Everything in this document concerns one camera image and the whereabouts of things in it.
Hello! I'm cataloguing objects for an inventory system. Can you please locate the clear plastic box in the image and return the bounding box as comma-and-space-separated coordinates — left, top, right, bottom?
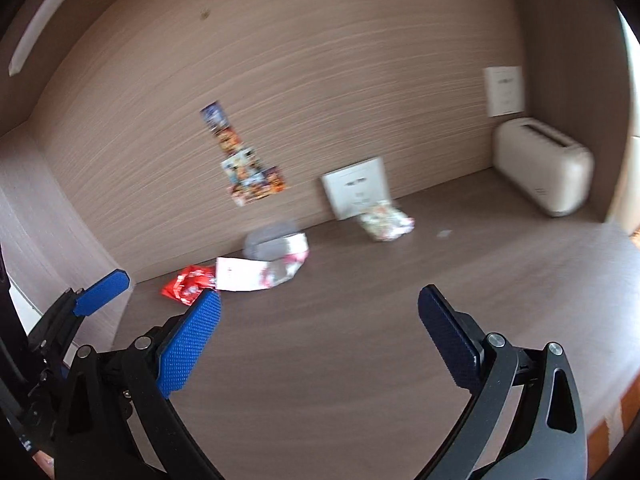
243, 222, 303, 260

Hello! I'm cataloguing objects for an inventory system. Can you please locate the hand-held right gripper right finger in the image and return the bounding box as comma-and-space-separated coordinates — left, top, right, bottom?
417, 284, 588, 480

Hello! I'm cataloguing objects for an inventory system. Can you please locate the white toaster-shaped device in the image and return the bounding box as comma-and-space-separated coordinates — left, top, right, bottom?
492, 117, 596, 218

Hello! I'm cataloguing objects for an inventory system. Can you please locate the group of cartoon wall stickers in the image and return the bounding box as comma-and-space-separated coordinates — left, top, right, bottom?
200, 102, 287, 207

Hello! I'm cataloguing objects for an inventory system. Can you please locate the red snack packet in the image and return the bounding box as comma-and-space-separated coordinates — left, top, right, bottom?
161, 265, 217, 306

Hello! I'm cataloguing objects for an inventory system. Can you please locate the white light bar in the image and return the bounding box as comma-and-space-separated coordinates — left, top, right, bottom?
8, 0, 98, 77

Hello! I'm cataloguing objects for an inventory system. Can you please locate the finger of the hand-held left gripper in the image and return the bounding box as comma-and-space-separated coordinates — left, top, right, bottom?
27, 268, 132, 361

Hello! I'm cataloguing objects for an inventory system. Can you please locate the white wall socket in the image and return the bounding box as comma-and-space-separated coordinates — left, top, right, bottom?
321, 157, 392, 222
482, 65, 526, 119

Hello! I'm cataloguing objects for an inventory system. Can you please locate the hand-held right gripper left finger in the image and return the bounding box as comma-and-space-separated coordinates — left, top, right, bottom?
54, 289, 226, 480

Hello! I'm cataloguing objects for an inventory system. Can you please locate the printed snack packet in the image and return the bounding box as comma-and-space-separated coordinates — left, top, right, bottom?
359, 201, 416, 242

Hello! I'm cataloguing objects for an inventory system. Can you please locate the pink and white wrapper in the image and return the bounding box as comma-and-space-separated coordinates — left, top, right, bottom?
215, 232, 310, 293

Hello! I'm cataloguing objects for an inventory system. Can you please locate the white padded headboard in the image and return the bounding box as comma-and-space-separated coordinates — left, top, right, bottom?
617, 10, 640, 233

